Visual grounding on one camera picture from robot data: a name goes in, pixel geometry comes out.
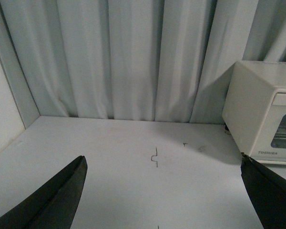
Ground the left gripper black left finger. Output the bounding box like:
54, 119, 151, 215
0, 156, 88, 229

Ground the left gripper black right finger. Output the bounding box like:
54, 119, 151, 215
241, 153, 286, 229

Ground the cream oven door with handle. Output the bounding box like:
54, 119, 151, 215
251, 93, 286, 163

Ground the cream Toshiba toaster oven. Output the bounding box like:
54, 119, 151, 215
222, 61, 286, 165

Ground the pale grey curtain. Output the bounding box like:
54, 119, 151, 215
0, 0, 286, 127

